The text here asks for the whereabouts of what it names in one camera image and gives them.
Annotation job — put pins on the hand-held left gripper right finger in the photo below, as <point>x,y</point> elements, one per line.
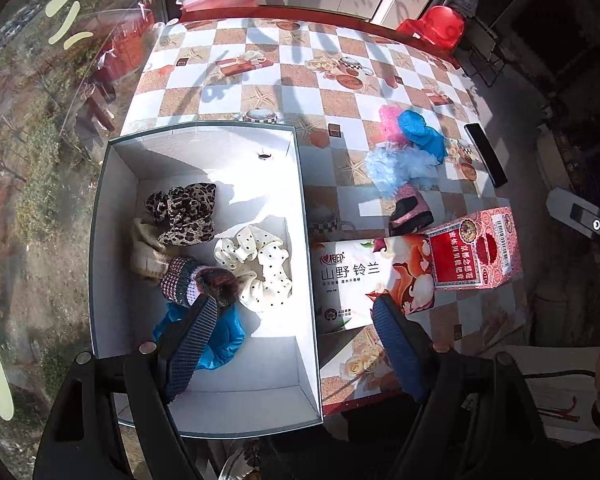
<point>400,350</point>

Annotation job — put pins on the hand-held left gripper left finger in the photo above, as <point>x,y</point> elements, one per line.
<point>190,350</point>

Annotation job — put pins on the blue plastic shoe cover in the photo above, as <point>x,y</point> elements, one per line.
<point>227,335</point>
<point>417,130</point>

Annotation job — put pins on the purple knit cloth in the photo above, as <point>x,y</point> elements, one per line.
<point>180,280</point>

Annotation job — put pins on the white cardboard storage box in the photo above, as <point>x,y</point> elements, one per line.
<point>260,385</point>

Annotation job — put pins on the beige knit cloth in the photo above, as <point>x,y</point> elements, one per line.
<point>145,255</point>

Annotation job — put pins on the white polka dot scrunchie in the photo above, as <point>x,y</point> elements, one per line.
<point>260,270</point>

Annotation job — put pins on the leopard print scrunchie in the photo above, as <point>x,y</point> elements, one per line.
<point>185,215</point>

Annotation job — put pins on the pink and black knit cloth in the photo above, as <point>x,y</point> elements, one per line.
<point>410,210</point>

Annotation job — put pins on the light blue fluffy cloth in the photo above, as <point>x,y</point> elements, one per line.
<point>385,167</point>

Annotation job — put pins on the pink mesh item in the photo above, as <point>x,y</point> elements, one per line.
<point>387,120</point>

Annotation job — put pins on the white floral tissue pack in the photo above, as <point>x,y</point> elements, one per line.
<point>345,280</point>

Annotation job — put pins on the red patterned medicine box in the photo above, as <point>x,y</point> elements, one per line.
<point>475,255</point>

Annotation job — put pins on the black phone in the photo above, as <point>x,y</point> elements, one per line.
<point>485,152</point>

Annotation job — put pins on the black folding chair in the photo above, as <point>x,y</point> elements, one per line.
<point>482,35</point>

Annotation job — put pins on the red plastic chair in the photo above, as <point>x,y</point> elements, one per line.
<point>435,25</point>

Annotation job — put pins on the checkered printed tablecloth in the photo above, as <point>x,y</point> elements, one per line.
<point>300,85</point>

